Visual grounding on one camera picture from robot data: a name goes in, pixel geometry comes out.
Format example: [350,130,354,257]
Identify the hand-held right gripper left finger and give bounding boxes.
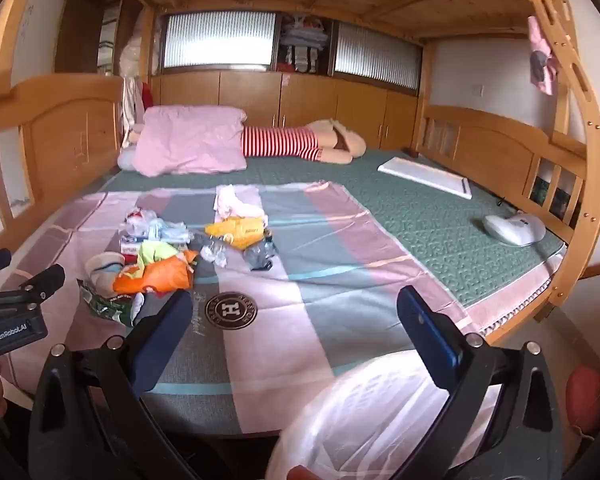
[25,289,194,480]

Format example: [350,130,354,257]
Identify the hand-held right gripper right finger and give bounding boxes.
[395,285,566,480]

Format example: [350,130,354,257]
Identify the orange packet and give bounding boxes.
[112,254,199,296]

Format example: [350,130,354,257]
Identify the white paper cup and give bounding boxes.
[84,252,127,287]

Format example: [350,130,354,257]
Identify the green snack wrapper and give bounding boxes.
[77,279,147,327]

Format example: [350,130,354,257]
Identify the yellow green wrapper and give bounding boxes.
[137,240,179,269]

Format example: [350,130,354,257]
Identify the blue white carton box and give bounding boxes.
[119,236,147,257]

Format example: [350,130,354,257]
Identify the clear plastic wrap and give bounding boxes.
[199,239,229,267]

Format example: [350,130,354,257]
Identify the translucent white plastic bag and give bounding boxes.
[265,349,506,480]

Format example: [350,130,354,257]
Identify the red white wrapper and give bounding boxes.
[124,209,157,232]

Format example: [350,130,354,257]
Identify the yellow packet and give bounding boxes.
[204,215,273,250]

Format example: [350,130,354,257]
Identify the crushed clear plastic bottle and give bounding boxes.
[242,236,279,272]

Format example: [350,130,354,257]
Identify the pink white wrapper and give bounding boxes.
[213,184,269,224]

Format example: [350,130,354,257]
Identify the person's right hand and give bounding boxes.
[286,464,327,480]

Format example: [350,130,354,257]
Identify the green textured bed mat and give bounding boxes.
[100,147,566,312]

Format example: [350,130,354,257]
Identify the pink grey plaid blanket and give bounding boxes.
[0,180,486,437]

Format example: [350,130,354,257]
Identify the white heart-shaped device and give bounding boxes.
[482,213,547,247]

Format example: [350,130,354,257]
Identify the light blue bolster pillow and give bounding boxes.
[117,147,147,171]

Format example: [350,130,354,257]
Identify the flat white board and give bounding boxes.
[377,156,473,200]

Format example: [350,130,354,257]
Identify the red round object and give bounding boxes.
[566,364,600,437]

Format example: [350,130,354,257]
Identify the pink pillow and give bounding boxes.
[132,105,248,177]

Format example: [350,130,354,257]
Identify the red striped plush doll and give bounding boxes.
[240,119,367,165]

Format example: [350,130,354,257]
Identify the white cloth bundle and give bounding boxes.
[119,24,155,137]

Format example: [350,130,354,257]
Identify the pink hanging cloth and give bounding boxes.
[526,15,562,96]

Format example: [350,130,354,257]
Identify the wooden bunk bed frame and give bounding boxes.
[0,0,600,342]

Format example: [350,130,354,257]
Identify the wooden wall cabinet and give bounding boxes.
[149,9,427,152]

